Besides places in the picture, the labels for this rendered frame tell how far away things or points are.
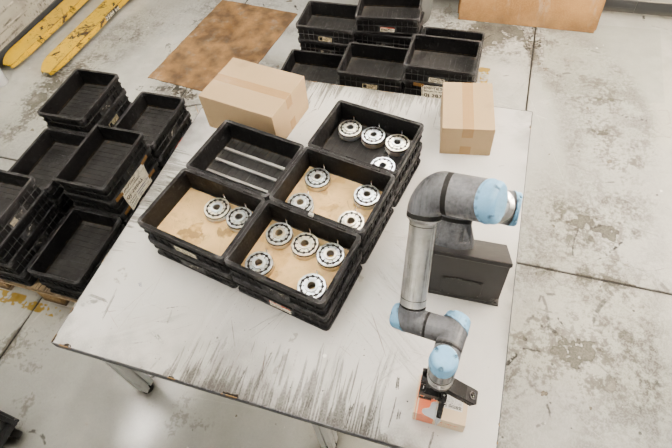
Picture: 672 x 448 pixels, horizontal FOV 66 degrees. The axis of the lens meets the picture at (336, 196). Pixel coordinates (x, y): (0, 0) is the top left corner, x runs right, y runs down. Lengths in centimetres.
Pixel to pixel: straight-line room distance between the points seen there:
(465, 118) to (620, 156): 148
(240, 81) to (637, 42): 301
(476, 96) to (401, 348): 117
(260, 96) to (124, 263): 93
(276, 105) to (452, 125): 78
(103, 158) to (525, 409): 243
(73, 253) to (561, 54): 344
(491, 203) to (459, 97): 115
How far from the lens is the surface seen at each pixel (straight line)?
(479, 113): 237
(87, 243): 303
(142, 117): 337
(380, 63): 338
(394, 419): 182
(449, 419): 176
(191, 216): 215
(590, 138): 364
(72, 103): 350
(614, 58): 430
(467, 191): 135
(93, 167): 304
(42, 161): 341
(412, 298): 150
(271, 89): 247
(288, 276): 190
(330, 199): 207
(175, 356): 202
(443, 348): 146
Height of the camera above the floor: 246
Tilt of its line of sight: 52 degrees down
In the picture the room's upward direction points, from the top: 7 degrees counter-clockwise
